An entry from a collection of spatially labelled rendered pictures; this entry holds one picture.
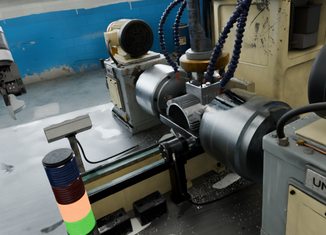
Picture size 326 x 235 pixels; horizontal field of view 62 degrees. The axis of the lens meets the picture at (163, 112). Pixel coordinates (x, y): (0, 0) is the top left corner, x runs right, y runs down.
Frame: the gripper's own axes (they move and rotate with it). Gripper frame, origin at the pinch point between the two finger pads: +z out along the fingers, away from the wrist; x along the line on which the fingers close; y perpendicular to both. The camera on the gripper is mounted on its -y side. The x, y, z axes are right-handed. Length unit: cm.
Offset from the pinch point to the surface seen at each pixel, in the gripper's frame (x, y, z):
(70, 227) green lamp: -46, 7, 39
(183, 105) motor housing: -24, 54, 20
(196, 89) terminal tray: -25, 61, 16
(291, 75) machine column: -36, 94, 24
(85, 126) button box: -3.4, 22.6, 12.3
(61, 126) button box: -3.4, 14.5, 9.7
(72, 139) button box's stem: 0.7, 16.8, 14.7
